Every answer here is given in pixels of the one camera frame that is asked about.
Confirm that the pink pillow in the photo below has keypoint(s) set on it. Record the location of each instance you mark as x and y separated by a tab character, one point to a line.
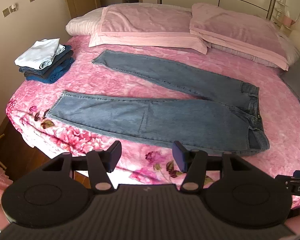
240	30
145	22

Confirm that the white striped pillow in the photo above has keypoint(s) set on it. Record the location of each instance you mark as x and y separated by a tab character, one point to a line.
82	25

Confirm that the grey-blue cushion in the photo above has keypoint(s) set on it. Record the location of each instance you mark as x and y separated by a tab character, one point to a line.
298	80

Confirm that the white tiered cosmetic shelf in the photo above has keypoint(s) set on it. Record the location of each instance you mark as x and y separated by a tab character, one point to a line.
279	11

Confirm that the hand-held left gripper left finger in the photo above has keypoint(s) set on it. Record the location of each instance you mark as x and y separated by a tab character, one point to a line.
114	155

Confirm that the oval mirror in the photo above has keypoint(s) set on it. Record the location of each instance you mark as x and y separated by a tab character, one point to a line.
295	5

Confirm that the dark wooden bed base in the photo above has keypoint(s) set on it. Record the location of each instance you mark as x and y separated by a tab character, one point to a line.
17	145

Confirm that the blue jeans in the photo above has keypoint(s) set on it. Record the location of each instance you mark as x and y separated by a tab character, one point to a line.
190	120

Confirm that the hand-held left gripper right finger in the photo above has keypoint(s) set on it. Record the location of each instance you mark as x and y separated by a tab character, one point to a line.
178	156

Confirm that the lilac striped pillow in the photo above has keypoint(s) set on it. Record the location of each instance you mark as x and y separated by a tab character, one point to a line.
245	55

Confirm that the light blue folded garment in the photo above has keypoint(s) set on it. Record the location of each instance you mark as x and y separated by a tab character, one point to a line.
60	48

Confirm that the white folded garment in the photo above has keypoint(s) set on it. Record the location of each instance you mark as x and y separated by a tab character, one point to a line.
37	51

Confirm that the wooden door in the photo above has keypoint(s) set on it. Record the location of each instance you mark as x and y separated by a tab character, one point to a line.
82	0

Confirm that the pink floral blanket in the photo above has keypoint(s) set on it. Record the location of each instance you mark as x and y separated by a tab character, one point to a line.
115	80

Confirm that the dark grey folded garment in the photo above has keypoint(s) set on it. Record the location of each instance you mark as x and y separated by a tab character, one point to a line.
37	73

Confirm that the small white wall device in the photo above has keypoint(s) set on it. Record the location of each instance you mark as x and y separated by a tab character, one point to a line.
14	7

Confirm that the navy folded garment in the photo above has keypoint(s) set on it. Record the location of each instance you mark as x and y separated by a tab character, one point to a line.
66	52

